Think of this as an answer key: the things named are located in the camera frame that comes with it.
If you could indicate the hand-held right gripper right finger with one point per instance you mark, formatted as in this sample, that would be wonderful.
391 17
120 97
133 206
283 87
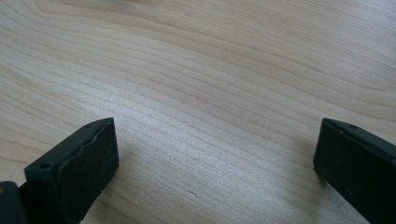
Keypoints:
358 168

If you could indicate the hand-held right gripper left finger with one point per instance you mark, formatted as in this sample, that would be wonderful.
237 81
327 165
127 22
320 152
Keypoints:
77 174

